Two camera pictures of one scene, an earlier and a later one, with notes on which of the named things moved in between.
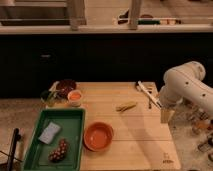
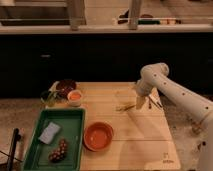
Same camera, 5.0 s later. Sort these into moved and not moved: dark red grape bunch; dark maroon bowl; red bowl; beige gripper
Moved: beige gripper
Not moved: dark red grape bunch; red bowl; dark maroon bowl
